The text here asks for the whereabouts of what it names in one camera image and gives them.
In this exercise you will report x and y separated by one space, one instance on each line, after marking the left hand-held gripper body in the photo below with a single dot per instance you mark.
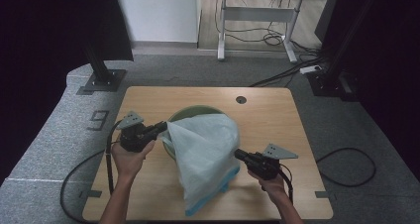
133 139

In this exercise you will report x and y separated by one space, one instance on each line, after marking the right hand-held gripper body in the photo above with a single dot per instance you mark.
265 166

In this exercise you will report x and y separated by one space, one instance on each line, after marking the green round bin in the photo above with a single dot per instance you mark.
188 111

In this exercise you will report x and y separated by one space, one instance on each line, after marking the white plastic bag blue edge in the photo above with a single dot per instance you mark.
204 151

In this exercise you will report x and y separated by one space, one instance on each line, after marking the person's right hand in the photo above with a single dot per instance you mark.
274 187

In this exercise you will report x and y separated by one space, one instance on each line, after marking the person's left hand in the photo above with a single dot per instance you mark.
128 164

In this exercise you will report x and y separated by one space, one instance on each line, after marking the black metal stand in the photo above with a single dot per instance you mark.
105 82
327 85

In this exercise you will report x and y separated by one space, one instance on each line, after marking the white power strip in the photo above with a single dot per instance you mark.
310 69

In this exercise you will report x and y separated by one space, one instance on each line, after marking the black curtain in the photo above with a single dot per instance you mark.
396 52
39 52

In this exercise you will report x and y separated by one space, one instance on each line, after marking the white frame desk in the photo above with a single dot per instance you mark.
261 14

